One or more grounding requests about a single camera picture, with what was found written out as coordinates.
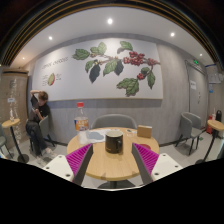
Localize small round table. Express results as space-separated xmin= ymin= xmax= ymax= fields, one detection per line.
xmin=196 ymin=120 xmax=224 ymax=164
xmin=2 ymin=118 xmax=29 ymax=164

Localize small round table left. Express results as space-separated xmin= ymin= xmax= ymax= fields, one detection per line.
xmin=2 ymin=118 xmax=29 ymax=164

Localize grey chair under person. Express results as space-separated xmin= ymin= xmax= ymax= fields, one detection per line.
xmin=26 ymin=116 xmax=53 ymax=156

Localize red coaster on table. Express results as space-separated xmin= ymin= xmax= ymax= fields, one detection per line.
xmin=139 ymin=144 xmax=151 ymax=150

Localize small round table right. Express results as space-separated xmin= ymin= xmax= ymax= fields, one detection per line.
xmin=196 ymin=120 xmax=224 ymax=164

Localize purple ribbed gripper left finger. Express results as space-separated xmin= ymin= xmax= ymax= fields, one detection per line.
xmin=66 ymin=144 xmax=93 ymax=186

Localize coffee plant wall mural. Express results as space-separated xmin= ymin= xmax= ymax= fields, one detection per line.
xmin=32 ymin=38 xmax=163 ymax=101

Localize grey door at right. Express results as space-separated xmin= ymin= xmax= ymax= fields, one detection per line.
xmin=186 ymin=61 xmax=208 ymax=127

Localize black ceramic mug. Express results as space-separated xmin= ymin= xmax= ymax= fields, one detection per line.
xmin=105 ymin=130 xmax=123 ymax=154

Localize red fire extinguisher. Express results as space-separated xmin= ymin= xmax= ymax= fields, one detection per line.
xmin=205 ymin=114 xmax=214 ymax=135

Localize white paper sheets on table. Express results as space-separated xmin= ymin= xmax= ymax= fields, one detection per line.
xmin=78 ymin=129 xmax=109 ymax=145

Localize small brown cardboard box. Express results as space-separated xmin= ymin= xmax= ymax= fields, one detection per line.
xmin=137 ymin=125 xmax=152 ymax=138

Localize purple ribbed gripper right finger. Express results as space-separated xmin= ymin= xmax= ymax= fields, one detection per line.
xmin=132 ymin=143 xmax=159 ymax=185

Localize grey upholstered chair behind table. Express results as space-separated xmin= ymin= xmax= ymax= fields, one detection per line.
xmin=91 ymin=114 xmax=137 ymax=129

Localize grey chair at right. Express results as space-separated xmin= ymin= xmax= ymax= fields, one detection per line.
xmin=176 ymin=112 xmax=202 ymax=146

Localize round wooden table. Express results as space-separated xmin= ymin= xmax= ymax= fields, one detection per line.
xmin=66 ymin=126 xmax=160 ymax=190

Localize seated person in black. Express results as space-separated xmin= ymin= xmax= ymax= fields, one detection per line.
xmin=26 ymin=90 xmax=56 ymax=160

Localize clear plastic water bottle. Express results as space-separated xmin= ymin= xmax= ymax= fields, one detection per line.
xmin=74 ymin=102 xmax=89 ymax=145

